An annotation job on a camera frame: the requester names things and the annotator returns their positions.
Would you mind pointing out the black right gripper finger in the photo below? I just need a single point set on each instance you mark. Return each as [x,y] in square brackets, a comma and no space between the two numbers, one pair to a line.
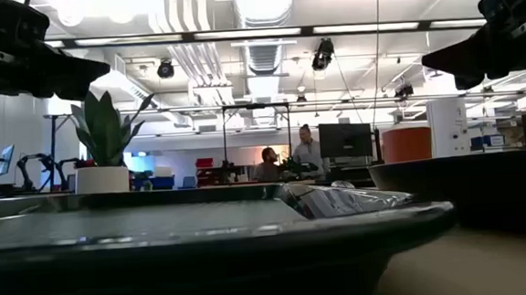
[471,80]
[458,55]

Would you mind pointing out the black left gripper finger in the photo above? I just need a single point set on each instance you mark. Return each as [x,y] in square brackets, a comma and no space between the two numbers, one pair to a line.
[69,91]
[80,69]

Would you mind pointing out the orange-red plastic cup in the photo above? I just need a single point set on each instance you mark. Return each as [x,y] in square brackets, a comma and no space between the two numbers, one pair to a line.
[407,143]

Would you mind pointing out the black round plate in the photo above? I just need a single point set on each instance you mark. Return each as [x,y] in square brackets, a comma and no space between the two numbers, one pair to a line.
[476,189]

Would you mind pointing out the dark green plastic tray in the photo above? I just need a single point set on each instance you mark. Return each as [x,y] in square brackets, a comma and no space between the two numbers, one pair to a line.
[160,263]

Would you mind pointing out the black background robot arm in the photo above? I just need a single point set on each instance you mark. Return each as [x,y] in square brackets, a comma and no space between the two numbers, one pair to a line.
[40,168]

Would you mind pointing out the black desk robot arm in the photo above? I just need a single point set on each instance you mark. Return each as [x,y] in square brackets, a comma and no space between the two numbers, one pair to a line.
[301,166]

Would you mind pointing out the white square pillar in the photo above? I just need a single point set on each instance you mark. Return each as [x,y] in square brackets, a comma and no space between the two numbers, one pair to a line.
[447,127]

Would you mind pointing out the green plant in white pot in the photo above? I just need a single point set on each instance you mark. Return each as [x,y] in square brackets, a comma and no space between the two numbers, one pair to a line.
[102,143]

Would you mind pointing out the dark tall metal stand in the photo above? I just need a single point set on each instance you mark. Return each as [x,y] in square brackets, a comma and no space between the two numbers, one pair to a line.
[53,151]

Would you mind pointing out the blue box with white label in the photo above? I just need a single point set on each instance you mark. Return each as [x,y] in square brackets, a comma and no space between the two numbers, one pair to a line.
[491,141]

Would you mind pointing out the lit tilted monitor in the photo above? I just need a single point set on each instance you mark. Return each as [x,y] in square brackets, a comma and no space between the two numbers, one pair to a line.
[5,159]

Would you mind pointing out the red storage bin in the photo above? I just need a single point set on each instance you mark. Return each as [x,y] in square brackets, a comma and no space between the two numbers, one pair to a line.
[204,163]

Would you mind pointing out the standing person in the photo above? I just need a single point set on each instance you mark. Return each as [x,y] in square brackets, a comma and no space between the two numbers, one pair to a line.
[309,151]

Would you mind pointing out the seated person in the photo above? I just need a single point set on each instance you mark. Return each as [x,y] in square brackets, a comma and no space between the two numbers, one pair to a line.
[268,167]

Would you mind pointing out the black round ceiling camera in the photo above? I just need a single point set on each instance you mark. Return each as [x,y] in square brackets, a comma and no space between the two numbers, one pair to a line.
[165,69]

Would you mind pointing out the black overhead rig camera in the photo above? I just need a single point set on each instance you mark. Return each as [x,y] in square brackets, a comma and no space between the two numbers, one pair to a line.
[322,54]

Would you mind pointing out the black tall stand frame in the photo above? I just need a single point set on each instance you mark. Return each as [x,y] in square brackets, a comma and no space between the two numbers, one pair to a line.
[225,136]

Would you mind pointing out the black overhead frame bar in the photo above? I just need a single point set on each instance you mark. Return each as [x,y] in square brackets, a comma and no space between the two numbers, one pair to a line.
[247,34]

